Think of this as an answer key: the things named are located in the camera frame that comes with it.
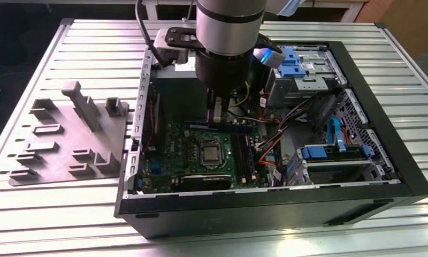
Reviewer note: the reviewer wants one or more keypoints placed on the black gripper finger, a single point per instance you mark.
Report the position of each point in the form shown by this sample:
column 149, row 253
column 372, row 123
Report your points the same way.
column 211, row 101

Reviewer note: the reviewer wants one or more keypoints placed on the green RAM stick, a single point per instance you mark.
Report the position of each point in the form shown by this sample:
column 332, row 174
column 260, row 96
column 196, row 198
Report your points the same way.
column 240, row 129

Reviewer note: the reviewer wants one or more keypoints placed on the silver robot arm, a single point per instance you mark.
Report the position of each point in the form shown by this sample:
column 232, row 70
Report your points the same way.
column 228, row 26

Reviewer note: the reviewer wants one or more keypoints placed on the black RAM slot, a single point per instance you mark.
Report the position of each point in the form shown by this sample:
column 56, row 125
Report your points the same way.
column 236, row 155
column 245, row 155

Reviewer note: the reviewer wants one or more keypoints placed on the white-latched RAM slot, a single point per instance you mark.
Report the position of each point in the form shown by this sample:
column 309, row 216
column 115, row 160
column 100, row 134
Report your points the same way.
column 240, row 155

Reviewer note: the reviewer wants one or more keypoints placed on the gray power supply unit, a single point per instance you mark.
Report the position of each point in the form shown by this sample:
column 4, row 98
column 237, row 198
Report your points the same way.
column 177, row 96

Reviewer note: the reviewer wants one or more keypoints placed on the white board power connector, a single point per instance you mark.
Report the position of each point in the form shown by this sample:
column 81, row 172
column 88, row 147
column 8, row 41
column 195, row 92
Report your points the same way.
column 187, row 133

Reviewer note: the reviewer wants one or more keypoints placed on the green motherboard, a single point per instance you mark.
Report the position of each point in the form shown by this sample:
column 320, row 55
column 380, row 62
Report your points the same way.
column 180, row 139

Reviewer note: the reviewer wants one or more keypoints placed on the blue plastic drive latch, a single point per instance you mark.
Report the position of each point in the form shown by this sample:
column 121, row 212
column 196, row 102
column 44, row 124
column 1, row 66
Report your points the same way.
column 291, row 54
column 292, row 71

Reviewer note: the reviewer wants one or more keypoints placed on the metal drive cage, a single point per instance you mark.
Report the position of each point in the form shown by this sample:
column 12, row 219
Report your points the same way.
column 288, row 91

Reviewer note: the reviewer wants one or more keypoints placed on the silver CPU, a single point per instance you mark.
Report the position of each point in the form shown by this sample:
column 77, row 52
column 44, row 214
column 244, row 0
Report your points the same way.
column 211, row 155

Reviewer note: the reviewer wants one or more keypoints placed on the CPU socket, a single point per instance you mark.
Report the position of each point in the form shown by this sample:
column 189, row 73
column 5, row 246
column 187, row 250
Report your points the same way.
column 211, row 166

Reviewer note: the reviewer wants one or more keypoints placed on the black graphics card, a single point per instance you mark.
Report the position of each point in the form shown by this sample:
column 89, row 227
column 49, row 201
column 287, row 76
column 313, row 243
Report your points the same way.
column 207, row 180

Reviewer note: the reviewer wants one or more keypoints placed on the blue disk carrier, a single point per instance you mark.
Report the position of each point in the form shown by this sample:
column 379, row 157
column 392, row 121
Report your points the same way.
column 315, row 152

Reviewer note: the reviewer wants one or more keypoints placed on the gray parts rack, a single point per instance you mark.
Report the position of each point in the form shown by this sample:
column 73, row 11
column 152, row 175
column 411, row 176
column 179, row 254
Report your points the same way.
column 75, row 128

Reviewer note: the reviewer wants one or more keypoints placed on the metal disk bay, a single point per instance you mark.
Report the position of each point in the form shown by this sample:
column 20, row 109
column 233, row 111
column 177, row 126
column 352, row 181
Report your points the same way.
column 339, row 163

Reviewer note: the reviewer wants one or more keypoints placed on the black PC case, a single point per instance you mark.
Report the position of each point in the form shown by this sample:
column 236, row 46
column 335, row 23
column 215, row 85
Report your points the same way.
column 271, row 214

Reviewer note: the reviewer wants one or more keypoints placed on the wooden cabinet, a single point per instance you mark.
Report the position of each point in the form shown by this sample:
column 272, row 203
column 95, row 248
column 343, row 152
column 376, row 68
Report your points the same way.
column 407, row 16

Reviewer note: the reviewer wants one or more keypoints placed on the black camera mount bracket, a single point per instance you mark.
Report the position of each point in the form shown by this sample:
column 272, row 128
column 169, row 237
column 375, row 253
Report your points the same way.
column 175, row 37

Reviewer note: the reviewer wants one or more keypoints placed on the white desk frame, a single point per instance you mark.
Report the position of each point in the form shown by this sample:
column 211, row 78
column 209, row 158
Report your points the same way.
column 349, row 13

